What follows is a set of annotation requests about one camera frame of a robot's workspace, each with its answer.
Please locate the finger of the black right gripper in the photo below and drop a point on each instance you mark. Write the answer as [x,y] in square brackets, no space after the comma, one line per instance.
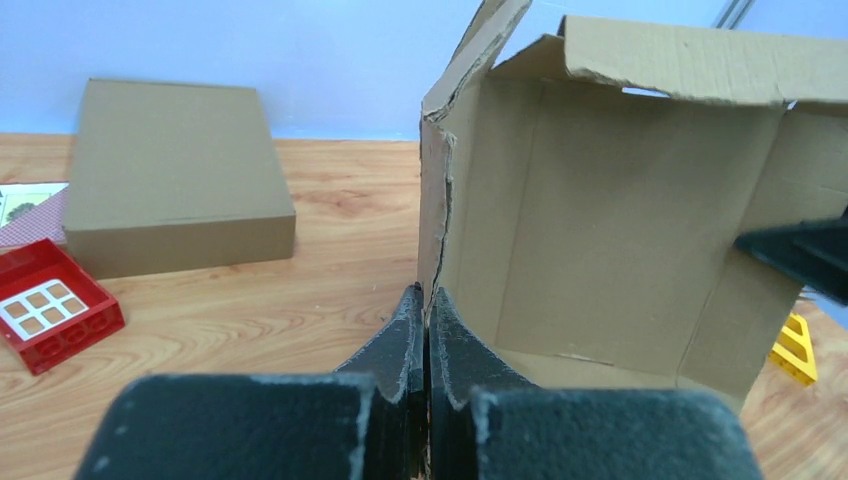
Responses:
[812,252]

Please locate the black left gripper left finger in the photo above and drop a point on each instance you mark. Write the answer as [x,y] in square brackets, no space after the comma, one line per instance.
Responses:
[363,420]

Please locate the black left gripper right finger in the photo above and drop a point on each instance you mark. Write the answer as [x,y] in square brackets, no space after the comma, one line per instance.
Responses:
[487,421]

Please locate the brown cardboard box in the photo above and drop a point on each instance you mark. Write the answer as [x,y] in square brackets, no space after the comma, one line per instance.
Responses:
[169,177]
[580,200]

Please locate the closed brown cardboard box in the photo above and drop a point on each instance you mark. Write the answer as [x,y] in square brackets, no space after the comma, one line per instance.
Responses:
[169,177]

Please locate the yellow plastic triangle block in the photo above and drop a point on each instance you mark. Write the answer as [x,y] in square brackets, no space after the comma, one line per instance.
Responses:
[793,352]

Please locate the red plastic window block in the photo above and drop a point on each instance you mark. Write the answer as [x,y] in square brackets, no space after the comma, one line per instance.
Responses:
[51,309]

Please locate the playing card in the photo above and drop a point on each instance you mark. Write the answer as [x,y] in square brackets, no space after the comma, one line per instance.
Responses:
[31,212]

